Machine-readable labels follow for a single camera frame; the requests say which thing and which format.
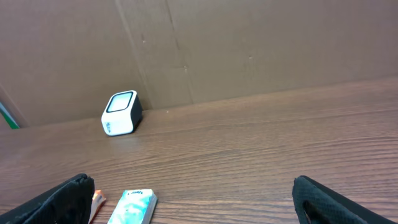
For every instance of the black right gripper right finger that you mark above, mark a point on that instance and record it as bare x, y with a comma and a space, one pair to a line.
316, 204

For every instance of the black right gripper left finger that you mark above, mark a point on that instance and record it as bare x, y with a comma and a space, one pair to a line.
69, 202

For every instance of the orange tissue pack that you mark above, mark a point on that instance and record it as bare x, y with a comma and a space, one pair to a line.
98, 201

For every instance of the teal tissue pack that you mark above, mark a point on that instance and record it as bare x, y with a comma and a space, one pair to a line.
134, 207

